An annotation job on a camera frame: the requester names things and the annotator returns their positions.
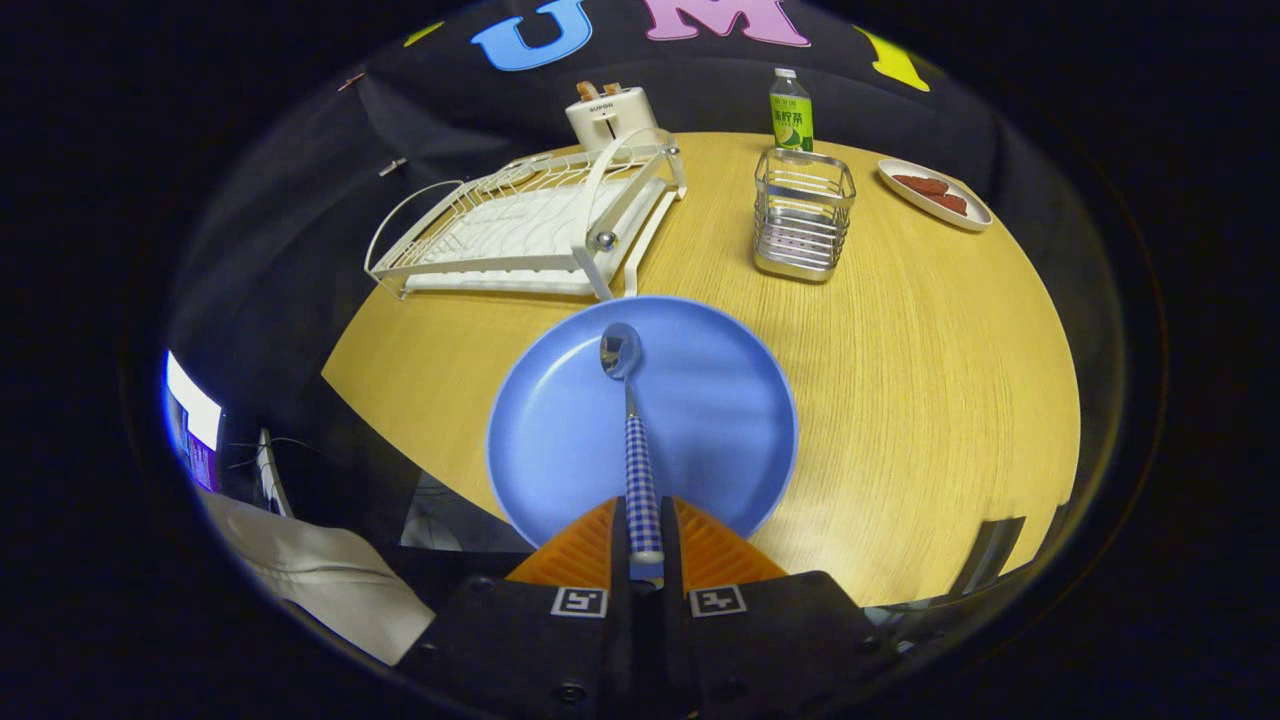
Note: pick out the lit computer screen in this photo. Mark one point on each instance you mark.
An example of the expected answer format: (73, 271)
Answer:
(192, 420)

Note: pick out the white clip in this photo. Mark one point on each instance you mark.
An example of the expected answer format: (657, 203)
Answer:
(392, 166)

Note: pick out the black backdrop cloth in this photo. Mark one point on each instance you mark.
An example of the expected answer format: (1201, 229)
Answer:
(450, 100)

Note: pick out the white toaster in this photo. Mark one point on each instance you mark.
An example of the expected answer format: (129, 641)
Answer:
(610, 118)

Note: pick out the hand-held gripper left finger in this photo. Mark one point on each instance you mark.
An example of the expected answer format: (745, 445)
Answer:
(520, 640)

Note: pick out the blue plate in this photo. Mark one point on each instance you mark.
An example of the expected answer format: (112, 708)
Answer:
(720, 420)

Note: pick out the white oval dish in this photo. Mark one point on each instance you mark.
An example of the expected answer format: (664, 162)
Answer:
(915, 200)

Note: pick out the brown sausage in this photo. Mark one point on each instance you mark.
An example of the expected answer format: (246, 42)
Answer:
(920, 185)
(950, 203)

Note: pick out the black chair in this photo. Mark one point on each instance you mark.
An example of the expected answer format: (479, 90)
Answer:
(995, 545)

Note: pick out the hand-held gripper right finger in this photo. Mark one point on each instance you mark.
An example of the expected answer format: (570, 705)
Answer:
(672, 540)

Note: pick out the white cloth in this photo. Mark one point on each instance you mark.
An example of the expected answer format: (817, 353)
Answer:
(310, 580)

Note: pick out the pink clip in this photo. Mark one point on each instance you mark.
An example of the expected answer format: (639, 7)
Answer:
(350, 80)

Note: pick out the green label drink bottle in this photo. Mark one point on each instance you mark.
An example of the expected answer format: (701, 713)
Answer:
(791, 115)

